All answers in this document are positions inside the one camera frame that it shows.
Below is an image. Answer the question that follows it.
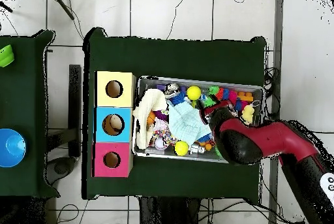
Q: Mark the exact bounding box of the blue bowl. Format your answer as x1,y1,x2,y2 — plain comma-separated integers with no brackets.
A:
0,128,27,168

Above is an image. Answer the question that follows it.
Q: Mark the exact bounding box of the black upright panel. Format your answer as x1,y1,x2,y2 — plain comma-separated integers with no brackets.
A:
68,64,82,158

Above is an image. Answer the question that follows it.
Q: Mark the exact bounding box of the light blue knit cloth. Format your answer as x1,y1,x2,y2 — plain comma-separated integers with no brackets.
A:
166,101,213,146

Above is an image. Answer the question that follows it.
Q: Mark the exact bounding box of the wooden box with three holes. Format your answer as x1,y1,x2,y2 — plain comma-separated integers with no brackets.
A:
91,71,137,178

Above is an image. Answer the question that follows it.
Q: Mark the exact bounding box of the plain green spiky ball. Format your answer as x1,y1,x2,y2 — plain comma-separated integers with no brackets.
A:
203,96,217,108

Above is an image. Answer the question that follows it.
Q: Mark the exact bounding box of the orange toy basketball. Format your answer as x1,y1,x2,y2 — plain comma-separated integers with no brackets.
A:
146,111,157,126

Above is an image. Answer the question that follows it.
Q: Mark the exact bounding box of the yellow ball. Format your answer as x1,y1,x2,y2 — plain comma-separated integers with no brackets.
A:
174,140,190,157
186,85,202,101

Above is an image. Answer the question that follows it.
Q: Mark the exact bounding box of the rainbow spiky caterpillar toy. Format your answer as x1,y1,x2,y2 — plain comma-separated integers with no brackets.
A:
207,85,249,112

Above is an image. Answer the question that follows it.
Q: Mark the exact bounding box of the dark green table cloth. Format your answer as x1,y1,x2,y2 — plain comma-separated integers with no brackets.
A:
82,27,267,200

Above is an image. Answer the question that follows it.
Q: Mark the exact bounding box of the black cable bundle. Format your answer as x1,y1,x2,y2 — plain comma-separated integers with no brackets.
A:
263,66,281,116

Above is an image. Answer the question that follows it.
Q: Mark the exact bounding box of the cream knit cloth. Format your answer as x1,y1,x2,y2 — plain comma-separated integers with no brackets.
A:
132,88,168,150

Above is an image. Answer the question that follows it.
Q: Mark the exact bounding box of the black tripod leg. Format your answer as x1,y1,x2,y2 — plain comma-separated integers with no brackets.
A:
0,0,14,14
49,0,76,21

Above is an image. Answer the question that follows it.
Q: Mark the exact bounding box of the grey round base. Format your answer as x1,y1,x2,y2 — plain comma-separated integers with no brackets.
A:
45,155,77,185

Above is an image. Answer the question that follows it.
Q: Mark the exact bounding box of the yellow sponge duck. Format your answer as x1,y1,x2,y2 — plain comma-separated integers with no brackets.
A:
239,103,256,125

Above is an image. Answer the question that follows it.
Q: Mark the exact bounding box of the green cup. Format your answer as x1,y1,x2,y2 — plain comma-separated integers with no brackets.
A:
0,44,16,68

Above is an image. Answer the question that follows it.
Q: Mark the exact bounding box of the green covered side table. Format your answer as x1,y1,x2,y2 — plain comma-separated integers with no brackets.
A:
0,29,61,199

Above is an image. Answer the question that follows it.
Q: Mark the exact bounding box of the clear mesh bin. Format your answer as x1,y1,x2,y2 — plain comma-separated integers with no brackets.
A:
132,75,265,166

